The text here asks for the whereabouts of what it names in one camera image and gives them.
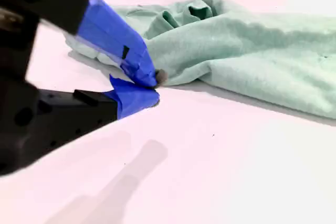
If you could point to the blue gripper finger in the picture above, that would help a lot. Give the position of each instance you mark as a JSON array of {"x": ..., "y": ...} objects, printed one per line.
[
  {"x": 131, "y": 100},
  {"x": 113, "y": 35}
]

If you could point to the pale green T-shirt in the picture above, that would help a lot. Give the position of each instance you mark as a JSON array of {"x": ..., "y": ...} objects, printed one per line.
[{"x": 236, "y": 51}]

